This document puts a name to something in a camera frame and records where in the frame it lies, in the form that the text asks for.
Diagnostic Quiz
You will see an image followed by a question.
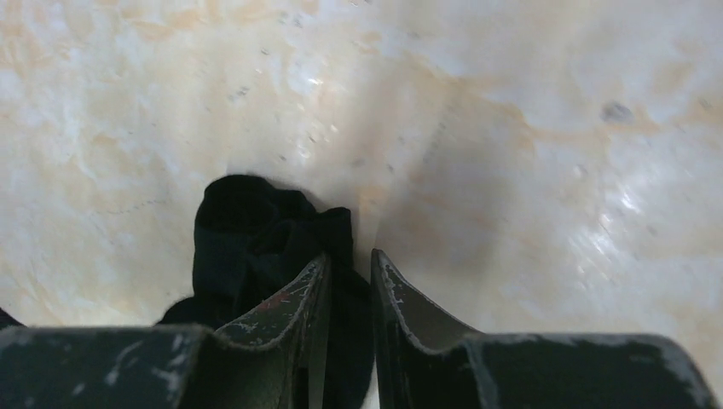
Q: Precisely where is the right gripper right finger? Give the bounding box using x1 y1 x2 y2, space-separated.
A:
371 250 718 408

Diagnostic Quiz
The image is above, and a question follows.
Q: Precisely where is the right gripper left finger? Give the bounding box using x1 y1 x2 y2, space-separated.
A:
1 255 331 408

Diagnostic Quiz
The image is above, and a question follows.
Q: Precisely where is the black boxer underwear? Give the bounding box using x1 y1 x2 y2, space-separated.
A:
162 175 374 408

